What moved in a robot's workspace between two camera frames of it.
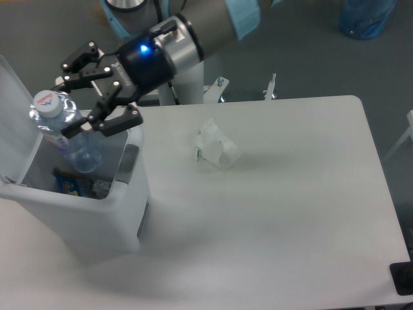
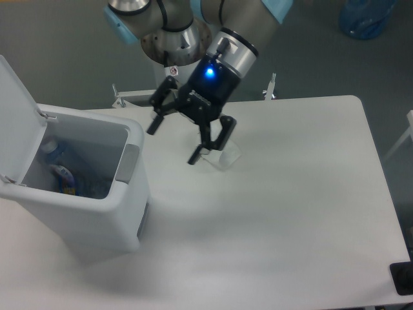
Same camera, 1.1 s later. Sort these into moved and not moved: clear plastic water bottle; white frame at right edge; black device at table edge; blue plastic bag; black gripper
Moved: clear plastic water bottle; black gripper
Not moved: blue plastic bag; black device at table edge; white frame at right edge
